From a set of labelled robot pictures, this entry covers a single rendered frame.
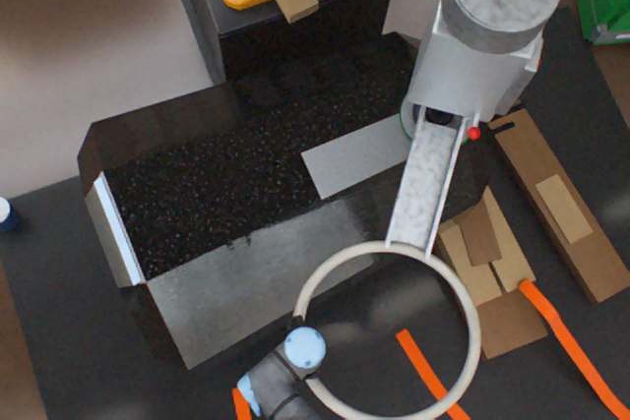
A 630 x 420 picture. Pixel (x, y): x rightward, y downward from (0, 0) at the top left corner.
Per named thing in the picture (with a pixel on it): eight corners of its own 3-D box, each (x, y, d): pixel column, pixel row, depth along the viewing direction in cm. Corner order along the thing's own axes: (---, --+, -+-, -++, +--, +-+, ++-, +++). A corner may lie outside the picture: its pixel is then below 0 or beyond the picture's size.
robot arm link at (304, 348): (273, 345, 199) (307, 316, 201) (274, 352, 211) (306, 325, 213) (301, 378, 197) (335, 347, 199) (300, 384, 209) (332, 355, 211)
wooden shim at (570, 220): (534, 186, 333) (535, 185, 331) (556, 174, 334) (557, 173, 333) (569, 245, 328) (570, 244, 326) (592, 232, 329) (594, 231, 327)
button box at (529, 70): (500, 84, 218) (532, 34, 191) (511, 86, 218) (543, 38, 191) (493, 113, 216) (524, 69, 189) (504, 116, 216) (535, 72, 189)
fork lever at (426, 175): (437, -4, 242) (439, -8, 237) (507, 14, 241) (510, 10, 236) (370, 243, 242) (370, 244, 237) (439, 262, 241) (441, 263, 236)
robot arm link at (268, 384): (261, 420, 193) (304, 382, 196) (228, 381, 198) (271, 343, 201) (268, 429, 202) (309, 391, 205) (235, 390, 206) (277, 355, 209)
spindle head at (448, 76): (435, -17, 240) (469, -113, 196) (516, 4, 239) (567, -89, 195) (404, 106, 230) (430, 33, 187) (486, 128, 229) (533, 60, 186)
